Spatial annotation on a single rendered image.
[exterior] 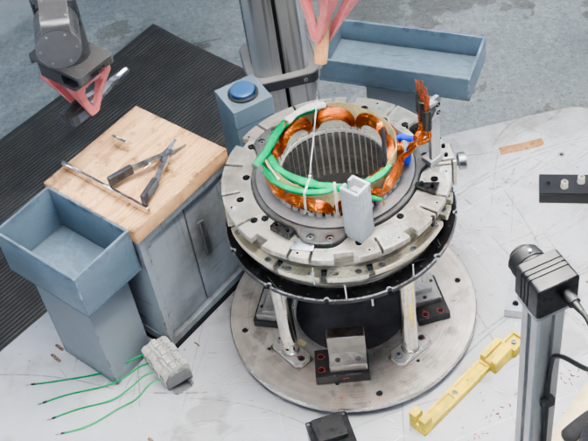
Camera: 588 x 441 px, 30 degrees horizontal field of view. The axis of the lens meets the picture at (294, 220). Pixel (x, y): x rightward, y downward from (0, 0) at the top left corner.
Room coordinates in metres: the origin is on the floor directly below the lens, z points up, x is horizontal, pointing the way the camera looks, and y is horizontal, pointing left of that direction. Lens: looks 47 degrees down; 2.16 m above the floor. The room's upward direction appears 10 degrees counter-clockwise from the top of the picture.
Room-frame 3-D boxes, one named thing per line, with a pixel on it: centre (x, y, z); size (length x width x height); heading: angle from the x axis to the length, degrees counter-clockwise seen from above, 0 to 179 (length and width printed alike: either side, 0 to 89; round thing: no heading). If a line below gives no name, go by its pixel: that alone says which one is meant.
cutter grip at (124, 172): (1.16, 0.23, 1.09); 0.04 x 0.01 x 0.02; 120
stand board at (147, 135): (1.20, 0.22, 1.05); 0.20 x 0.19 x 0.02; 135
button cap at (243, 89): (1.36, 0.05, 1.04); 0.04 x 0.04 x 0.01
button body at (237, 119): (1.36, 0.05, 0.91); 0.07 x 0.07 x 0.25; 22
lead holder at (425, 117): (1.06, -0.19, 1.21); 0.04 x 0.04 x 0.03; 42
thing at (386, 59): (1.37, -0.21, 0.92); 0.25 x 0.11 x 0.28; 63
